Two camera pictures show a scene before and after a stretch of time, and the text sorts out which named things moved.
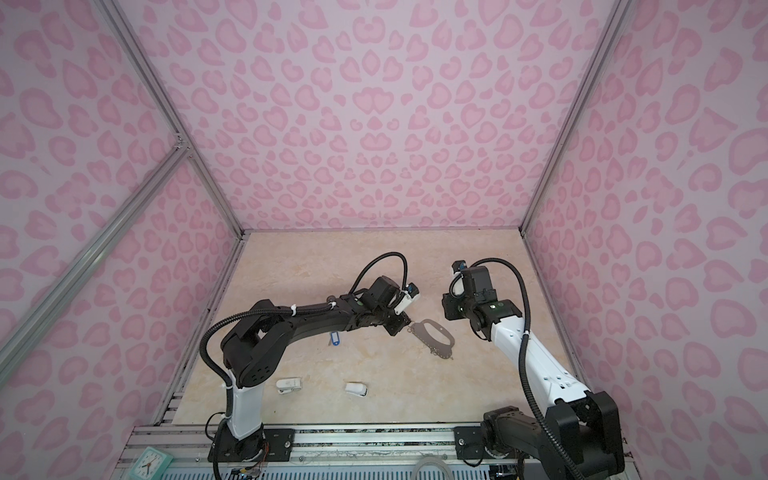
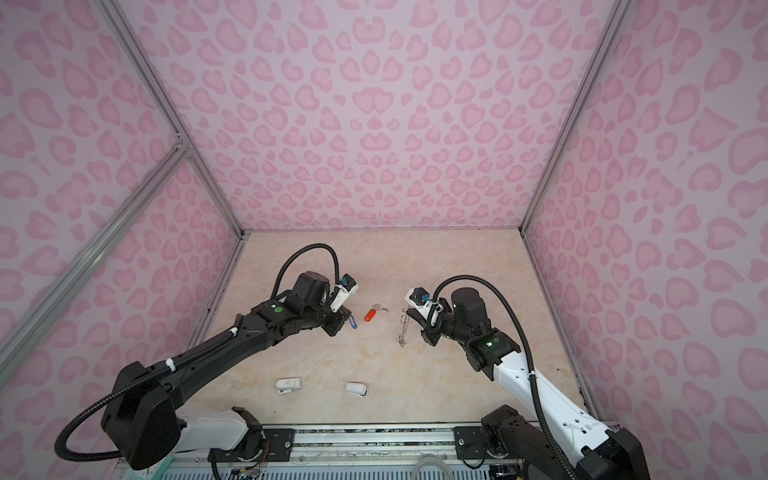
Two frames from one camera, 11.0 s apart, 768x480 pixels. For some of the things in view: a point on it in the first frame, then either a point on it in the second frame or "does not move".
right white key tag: [359, 389] does not move
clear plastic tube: [428, 459] does not move
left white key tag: [284, 386] does not move
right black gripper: [448, 302] to [430, 337]
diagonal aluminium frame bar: [16, 345] does not move
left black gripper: [402, 322] to [341, 316]
